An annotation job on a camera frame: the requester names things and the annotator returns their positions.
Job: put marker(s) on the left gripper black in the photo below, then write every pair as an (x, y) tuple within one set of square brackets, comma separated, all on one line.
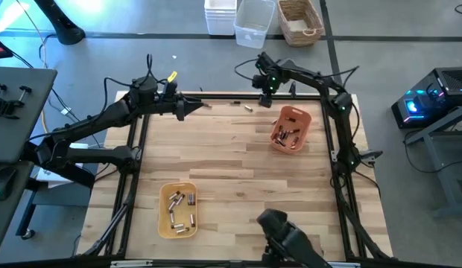
[(171, 100)]

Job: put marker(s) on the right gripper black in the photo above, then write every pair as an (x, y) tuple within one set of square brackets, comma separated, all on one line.
[(268, 76)]

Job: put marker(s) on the silver copper battery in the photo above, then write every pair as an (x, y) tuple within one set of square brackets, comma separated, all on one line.
[(174, 195), (171, 217), (191, 199), (248, 108), (192, 220), (177, 225), (182, 230), (172, 205), (180, 199)]

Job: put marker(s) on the orange plastic bin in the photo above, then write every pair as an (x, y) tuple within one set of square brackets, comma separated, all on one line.
[(304, 119)]

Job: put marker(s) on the yellow plastic bin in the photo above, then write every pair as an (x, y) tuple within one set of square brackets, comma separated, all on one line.
[(183, 216)]

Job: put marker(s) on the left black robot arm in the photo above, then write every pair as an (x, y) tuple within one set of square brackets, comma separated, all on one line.
[(104, 115)]

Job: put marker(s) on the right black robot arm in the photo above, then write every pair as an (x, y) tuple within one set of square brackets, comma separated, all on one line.
[(344, 126)]

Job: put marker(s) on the clear plastic storage bin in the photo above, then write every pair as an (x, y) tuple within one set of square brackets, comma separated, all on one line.
[(253, 22)]

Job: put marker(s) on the woven wicker basket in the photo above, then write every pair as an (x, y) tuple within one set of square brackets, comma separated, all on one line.
[(300, 22)]

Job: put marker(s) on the white stacked plastic bins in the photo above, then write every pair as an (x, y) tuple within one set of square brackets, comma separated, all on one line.
[(220, 16)]

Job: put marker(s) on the small white adapter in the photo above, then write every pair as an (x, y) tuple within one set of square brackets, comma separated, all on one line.
[(65, 111)]

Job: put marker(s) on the black bulky jointed device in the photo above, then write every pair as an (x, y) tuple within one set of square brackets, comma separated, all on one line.
[(287, 238)]

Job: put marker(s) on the white printed booklet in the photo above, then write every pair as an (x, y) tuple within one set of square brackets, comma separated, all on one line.
[(52, 175)]

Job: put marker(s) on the black stand base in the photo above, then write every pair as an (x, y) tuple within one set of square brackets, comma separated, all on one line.
[(63, 26)]

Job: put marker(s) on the black desk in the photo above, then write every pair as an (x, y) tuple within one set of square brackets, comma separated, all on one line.
[(26, 123)]

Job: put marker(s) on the black computer tower with lights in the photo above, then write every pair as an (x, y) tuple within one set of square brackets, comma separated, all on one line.
[(432, 97)]

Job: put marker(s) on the black clamp with knobs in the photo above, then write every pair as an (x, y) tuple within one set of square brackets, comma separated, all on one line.
[(9, 100)]

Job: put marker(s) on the black device with red light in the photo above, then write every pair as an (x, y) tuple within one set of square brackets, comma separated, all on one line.
[(0, 48)]

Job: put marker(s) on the black computer mouse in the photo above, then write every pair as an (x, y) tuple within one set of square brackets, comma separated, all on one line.
[(2, 184)]

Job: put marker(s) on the black aluminium table frame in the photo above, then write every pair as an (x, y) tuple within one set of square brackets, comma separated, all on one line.
[(223, 96)]

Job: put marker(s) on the small grey black bracket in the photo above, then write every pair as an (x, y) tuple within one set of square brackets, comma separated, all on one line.
[(370, 155)]

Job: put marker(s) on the silver metal bracket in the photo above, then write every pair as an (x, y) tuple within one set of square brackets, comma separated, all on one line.
[(131, 264), (344, 265)]

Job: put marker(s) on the grey metal desk frame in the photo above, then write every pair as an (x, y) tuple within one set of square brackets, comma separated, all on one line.
[(451, 149)]

